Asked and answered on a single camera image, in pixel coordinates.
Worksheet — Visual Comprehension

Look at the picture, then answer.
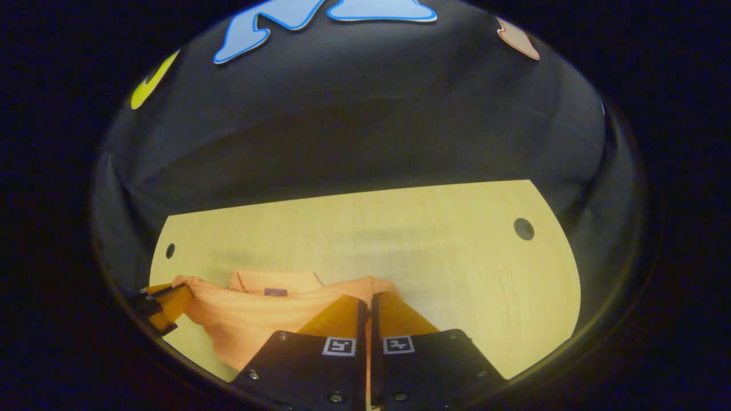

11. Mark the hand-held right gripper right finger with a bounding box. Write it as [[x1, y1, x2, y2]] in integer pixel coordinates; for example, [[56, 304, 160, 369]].
[[371, 292, 506, 411]]

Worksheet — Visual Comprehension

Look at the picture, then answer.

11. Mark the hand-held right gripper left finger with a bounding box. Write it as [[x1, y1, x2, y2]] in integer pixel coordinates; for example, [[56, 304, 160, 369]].
[[230, 295, 368, 411]]

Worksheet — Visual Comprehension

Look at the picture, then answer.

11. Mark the orange T-shirt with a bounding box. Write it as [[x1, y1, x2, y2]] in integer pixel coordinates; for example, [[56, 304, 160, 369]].
[[171, 269, 404, 411]]

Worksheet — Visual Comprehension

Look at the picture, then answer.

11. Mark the black backdrop cloth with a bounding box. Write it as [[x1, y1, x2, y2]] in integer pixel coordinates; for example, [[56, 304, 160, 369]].
[[91, 0, 640, 343]]

